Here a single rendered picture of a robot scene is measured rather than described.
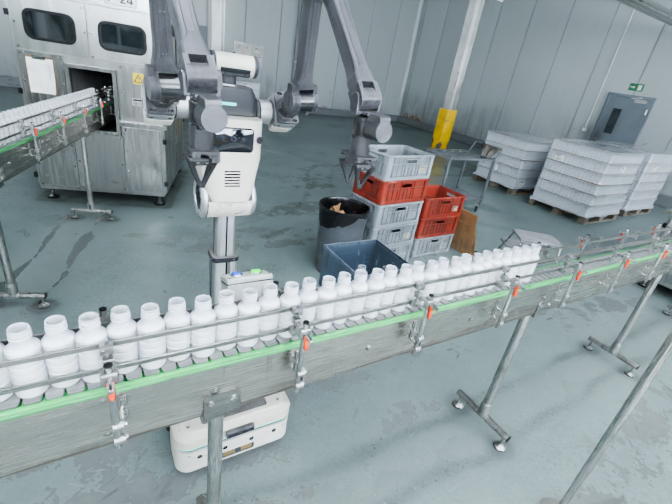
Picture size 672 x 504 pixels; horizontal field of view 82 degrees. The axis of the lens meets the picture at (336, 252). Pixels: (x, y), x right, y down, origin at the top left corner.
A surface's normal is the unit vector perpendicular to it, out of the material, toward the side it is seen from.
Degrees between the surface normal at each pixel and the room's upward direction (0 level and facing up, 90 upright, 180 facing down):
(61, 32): 90
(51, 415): 90
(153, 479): 0
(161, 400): 90
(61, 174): 91
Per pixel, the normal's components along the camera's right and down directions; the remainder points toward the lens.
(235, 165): 0.50, 0.44
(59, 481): 0.15, -0.89
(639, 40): -0.85, 0.10
